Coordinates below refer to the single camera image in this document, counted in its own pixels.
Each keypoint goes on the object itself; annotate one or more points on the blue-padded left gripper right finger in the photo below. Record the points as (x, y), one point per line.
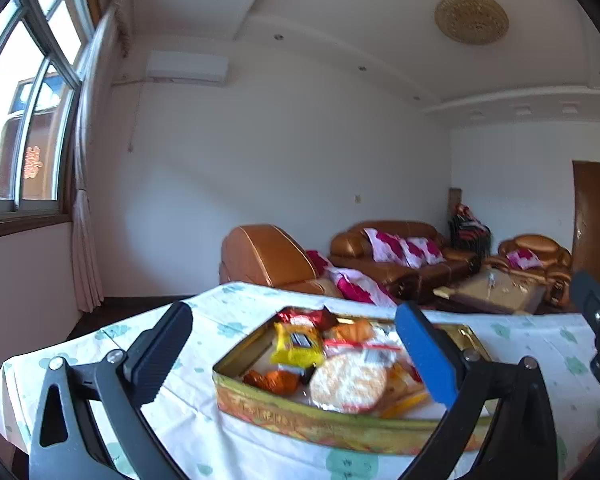
(521, 441)

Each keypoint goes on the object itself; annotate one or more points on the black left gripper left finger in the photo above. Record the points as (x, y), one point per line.
(66, 442)

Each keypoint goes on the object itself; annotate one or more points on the small orange snack packet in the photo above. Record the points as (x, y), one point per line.
(279, 382)

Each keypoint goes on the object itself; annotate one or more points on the rice cracker clear packet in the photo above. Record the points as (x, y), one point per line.
(350, 383)

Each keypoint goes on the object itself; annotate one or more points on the yellow cracker packet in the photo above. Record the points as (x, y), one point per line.
(297, 345)

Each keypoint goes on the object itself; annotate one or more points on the orange bread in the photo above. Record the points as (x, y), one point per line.
(353, 333)

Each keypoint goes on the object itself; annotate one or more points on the red foil snack packet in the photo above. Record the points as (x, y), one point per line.
(322, 319)

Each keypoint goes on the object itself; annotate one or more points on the white green-patterned tablecloth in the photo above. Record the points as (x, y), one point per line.
(208, 444)

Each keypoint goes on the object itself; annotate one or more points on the brown wooden door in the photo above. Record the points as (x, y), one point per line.
(586, 225)

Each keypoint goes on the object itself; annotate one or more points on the brown leather armchair far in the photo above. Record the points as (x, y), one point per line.
(555, 273)

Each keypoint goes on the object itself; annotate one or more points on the brown leather armchair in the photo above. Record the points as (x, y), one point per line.
(264, 255)
(555, 273)

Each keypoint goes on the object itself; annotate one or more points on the pink white armchair cushion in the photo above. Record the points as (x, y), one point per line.
(523, 259)

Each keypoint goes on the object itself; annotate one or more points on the wooden coffee table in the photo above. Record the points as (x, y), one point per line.
(511, 295)

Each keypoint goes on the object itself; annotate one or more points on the stack of dark stools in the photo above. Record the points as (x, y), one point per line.
(468, 233)

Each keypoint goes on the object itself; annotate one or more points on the brown leather armchair near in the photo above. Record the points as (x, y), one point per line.
(264, 255)

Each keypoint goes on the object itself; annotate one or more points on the gold metal tin box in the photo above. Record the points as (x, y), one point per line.
(297, 417)

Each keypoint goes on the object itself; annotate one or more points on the brown leather three-seat sofa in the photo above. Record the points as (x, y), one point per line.
(351, 249)

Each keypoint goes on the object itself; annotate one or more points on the pink white sofa cushions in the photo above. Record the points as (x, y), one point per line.
(412, 252)

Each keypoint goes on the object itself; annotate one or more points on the pink white blanket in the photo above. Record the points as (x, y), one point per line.
(352, 284)

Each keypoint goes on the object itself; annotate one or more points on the pink curtain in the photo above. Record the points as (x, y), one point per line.
(99, 63)

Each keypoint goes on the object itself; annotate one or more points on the gold round ceiling lamp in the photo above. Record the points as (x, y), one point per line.
(473, 22)

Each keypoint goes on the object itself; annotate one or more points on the white wall air conditioner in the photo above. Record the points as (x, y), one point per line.
(187, 66)

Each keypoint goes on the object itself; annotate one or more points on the window with metal frame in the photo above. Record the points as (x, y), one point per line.
(42, 46)

